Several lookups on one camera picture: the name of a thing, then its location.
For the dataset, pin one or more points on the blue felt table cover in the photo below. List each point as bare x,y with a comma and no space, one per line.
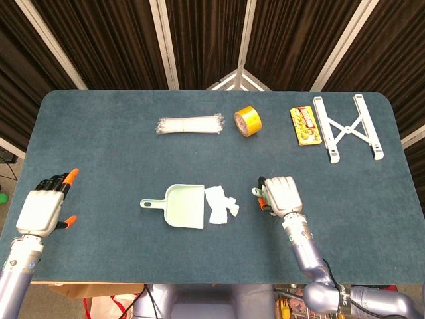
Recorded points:
99,166

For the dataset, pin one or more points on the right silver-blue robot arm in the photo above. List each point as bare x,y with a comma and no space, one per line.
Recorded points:
305,249

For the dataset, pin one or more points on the white paper ball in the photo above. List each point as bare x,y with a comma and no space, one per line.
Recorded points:
233,207

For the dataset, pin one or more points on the yellow packing tape roll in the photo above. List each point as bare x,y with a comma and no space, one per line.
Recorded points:
252,118

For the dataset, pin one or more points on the white folding laptop stand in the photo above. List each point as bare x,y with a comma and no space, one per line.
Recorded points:
347,128

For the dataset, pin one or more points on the brown cardboard box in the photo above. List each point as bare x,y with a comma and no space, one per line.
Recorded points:
93,289

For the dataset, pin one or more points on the mint green plastic dustpan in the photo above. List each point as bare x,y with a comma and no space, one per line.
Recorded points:
179,209

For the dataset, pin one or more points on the white partition frame post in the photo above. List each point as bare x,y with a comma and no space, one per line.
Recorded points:
50,41
164,46
343,46
244,46

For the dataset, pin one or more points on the bundle of wrapped white straws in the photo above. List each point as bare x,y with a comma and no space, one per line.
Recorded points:
189,124

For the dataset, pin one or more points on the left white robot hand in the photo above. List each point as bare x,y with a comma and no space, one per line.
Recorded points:
40,212

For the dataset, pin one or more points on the white partition frame bar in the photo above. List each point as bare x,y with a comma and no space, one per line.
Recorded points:
413,137
11,148

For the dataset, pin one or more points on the white triangular partition base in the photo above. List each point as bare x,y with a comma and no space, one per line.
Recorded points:
221,81

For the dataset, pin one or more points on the yellow snack package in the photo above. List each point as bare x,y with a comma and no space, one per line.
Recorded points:
305,126

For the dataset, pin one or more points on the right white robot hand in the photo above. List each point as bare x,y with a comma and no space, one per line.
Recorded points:
284,196

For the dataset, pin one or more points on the silver-blue robot torso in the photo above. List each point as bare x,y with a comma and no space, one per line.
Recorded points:
206,302

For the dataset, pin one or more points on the green ball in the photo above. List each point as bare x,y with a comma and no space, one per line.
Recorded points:
2,198

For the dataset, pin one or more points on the dark brown curtain panel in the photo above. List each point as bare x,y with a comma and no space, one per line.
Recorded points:
20,66
206,36
292,40
398,60
109,40

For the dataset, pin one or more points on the red and white bag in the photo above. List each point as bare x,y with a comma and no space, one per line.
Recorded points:
109,307

